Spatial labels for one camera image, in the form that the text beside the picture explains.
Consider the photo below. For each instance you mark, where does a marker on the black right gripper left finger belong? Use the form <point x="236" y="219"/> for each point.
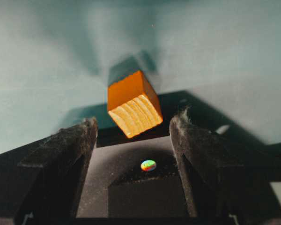
<point x="63" y="159"/>

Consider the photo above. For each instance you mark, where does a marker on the orange wooden block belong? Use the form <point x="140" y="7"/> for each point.
<point x="134" y="105"/>

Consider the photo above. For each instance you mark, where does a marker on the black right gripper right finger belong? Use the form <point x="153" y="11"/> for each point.
<point x="221" y="177"/>

